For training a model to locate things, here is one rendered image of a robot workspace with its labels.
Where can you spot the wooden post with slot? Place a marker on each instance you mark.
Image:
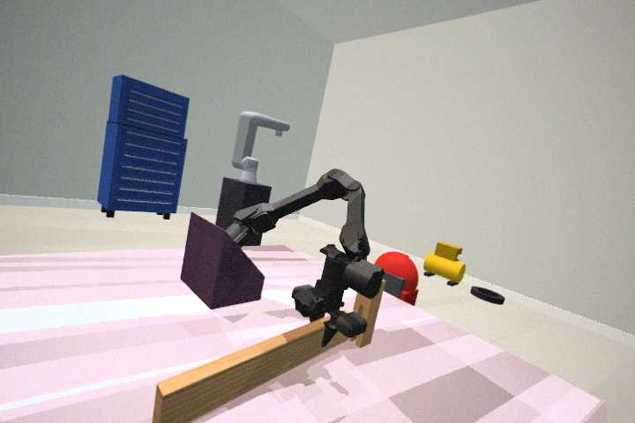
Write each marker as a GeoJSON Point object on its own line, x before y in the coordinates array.
{"type": "Point", "coordinates": [367, 309]}

